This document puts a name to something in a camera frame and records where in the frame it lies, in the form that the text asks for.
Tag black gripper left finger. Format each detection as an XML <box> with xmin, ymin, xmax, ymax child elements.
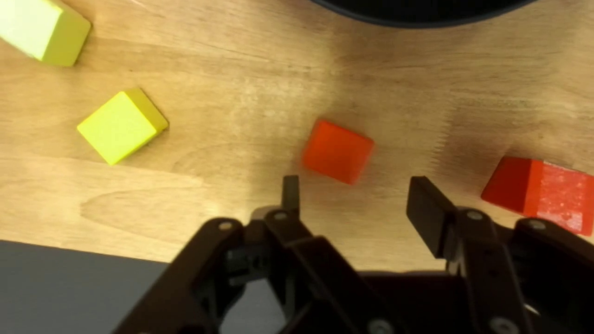
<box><xmin>114</xmin><ymin>175</ymin><xmax>405</xmax><ymax>334</ymax></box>

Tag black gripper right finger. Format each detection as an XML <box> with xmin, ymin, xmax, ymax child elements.
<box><xmin>405</xmin><ymin>175</ymin><xmax>594</xmax><ymax>334</ymax></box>

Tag red wooden block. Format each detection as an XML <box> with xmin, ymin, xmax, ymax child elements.
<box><xmin>482</xmin><ymin>157</ymin><xmax>594</xmax><ymax>238</ymax></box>

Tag orange wooden block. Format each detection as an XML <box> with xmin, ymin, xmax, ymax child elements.
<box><xmin>302</xmin><ymin>118</ymin><xmax>378</xmax><ymax>186</ymax></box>

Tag yellow wooden block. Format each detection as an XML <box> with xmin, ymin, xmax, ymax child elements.
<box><xmin>0</xmin><ymin>0</ymin><xmax>94</xmax><ymax>69</ymax></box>
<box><xmin>77</xmin><ymin>88</ymin><xmax>172</xmax><ymax>168</ymax></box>

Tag black bowl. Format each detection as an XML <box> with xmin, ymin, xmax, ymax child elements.
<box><xmin>309</xmin><ymin>0</ymin><xmax>541</xmax><ymax>30</ymax></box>

